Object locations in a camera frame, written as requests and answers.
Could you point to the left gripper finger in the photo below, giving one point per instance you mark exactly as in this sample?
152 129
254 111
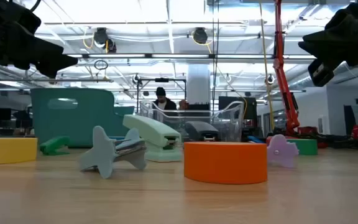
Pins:
51 53
42 67

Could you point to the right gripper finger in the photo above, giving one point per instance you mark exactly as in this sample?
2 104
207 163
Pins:
331 51
334 34

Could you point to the teal plastic bin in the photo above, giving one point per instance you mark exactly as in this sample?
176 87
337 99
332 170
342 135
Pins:
73 124

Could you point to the small green stapler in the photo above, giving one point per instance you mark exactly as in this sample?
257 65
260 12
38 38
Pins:
54 145

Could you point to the blue-grey staple remover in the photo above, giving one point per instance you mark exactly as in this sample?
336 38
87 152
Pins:
102 152

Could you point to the lilac staple remover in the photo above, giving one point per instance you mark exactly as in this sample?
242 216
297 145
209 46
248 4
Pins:
281 152

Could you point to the small blue stapler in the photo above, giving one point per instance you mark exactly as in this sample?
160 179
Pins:
255 139

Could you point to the mint green stapler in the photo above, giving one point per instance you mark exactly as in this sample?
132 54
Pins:
151 130

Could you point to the black stapler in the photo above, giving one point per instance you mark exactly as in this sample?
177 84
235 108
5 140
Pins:
200 129

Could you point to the orange tape roll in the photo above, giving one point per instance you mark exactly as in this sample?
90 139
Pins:
225 161

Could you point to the black background monitor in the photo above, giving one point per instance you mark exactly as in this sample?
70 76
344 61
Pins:
250 109

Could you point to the person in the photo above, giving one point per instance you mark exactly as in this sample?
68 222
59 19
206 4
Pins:
163 102
183 104

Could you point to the clear plastic bin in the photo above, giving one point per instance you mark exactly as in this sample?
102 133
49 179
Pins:
228 124

